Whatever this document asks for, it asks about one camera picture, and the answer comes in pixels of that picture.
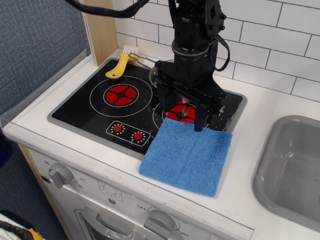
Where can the wooden side post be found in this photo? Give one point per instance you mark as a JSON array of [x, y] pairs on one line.
[[102, 36]]

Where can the grey left oven knob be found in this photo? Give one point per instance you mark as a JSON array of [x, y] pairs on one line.
[[60, 175]]

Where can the grey right oven knob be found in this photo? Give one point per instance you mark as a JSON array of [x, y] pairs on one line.
[[160, 224]]

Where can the grey oven knob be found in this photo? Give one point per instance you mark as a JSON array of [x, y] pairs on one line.
[[60, 175], [160, 224]]

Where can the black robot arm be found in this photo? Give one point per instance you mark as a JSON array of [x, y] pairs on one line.
[[197, 24]]

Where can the blue microfiber cloth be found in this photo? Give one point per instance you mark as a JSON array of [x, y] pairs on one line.
[[189, 160]]

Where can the yellow dish brush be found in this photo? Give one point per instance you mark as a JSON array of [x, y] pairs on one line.
[[119, 69]]

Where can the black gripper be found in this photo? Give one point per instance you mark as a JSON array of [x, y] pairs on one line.
[[193, 81]]

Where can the black toy stove top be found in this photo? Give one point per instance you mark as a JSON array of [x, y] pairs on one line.
[[123, 114]]

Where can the grey sink basin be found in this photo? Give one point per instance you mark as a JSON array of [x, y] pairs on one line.
[[287, 178]]

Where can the white toy oven front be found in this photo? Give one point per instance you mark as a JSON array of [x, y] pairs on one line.
[[90, 209]]

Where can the small metal pot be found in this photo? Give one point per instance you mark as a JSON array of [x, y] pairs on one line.
[[153, 75]]

